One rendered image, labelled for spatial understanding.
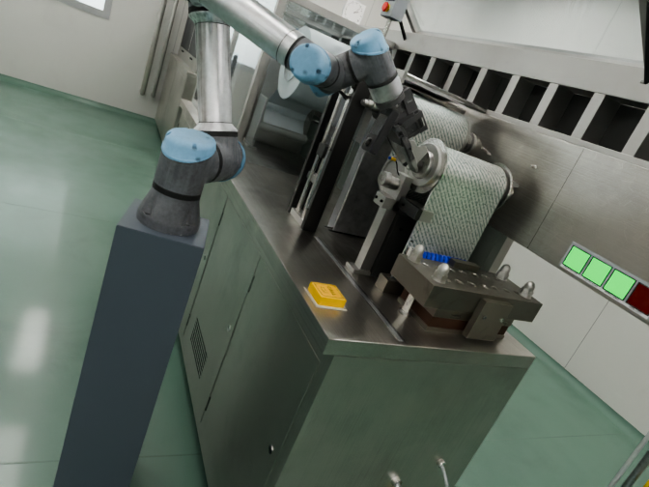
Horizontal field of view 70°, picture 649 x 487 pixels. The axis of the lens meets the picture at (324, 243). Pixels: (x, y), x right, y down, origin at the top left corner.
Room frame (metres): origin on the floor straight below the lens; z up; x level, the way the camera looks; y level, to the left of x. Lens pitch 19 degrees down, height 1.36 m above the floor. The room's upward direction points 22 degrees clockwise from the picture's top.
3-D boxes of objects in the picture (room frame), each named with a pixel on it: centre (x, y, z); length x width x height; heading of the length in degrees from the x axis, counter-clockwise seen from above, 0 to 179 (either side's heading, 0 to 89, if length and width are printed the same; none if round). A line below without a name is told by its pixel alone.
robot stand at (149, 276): (1.07, 0.38, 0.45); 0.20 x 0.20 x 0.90; 17
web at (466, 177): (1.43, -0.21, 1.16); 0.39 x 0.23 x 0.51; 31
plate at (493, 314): (1.11, -0.46, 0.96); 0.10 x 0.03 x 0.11; 121
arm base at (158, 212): (1.07, 0.38, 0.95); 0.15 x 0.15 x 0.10
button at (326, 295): (1.00, -0.05, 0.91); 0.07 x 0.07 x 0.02; 31
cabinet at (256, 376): (2.09, 0.27, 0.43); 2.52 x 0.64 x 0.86; 31
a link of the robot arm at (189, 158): (1.08, 0.38, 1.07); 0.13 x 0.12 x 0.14; 167
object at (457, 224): (1.27, -0.31, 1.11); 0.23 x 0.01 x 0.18; 121
